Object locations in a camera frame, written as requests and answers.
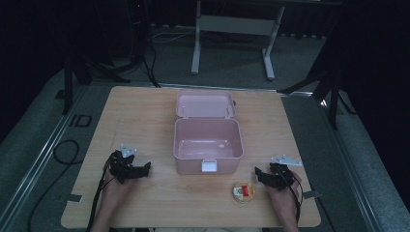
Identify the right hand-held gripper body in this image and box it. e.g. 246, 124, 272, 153
266, 155, 304, 191

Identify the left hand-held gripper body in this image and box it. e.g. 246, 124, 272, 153
103, 143, 144, 185

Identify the person's right hand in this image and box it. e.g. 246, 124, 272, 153
264, 171, 304, 215

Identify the person's left hand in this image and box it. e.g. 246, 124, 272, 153
102, 168, 139, 207

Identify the round yellow red-label snack cup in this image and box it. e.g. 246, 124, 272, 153
232, 181, 256, 204

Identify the grey tape piece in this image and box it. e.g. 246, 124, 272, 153
65, 193, 83, 204
302, 189, 322, 200

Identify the pink plastic box with lid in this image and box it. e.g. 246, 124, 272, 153
172, 90, 245, 176

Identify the black metal stand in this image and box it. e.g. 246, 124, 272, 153
278, 47, 358, 131
62, 42, 132, 116

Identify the dark computer tower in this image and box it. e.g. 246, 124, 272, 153
126, 0, 152, 64

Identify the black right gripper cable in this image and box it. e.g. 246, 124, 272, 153
280, 167, 305, 224

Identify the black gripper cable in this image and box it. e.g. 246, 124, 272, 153
280, 167, 305, 224
85, 154, 118, 232

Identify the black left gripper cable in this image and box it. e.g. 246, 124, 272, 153
85, 154, 118, 232

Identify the metal floor rail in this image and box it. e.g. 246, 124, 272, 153
0, 84, 91, 232
279, 91, 386, 232

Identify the black floor cable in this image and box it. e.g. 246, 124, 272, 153
26, 139, 84, 232

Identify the bundle of floor cables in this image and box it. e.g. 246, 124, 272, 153
140, 28, 196, 89

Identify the white desk frame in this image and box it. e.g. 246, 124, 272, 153
190, 0, 286, 81

